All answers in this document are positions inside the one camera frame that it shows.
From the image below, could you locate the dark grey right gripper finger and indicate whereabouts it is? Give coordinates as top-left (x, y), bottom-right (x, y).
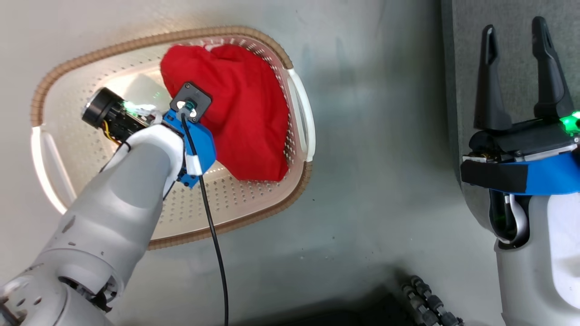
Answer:
top-left (531, 16), bottom-right (575, 120)
top-left (474, 25), bottom-right (512, 132)

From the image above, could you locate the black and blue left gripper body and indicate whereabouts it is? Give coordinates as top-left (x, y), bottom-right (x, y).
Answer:
top-left (82, 87), bottom-right (217, 187)

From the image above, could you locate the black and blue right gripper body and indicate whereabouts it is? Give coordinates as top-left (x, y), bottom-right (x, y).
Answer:
top-left (460, 111), bottom-right (580, 196)

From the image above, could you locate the red cloth garment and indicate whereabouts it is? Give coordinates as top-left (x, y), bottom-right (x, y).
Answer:
top-left (160, 44), bottom-right (290, 182)

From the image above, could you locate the grey fabric sofa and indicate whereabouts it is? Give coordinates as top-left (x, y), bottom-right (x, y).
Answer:
top-left (440, 0), bottom-right (580, 247)

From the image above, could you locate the white perforated laundry basket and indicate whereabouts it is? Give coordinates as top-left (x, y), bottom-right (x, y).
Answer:
top-left (31, 26), bottom-right (315, 250)

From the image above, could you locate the grey right arm cable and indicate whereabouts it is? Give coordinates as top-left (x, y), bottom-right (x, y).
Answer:
top-left (507, 195), bottom-right (529, 245)

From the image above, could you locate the black left camera cable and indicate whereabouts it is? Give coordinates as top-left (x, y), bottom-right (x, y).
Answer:
top-left (180, 112), bottom-right (229, 326)

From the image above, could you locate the black cable chain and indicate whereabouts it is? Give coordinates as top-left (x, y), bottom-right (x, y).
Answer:
top-left (401, 275), bottom-right (465, 326)

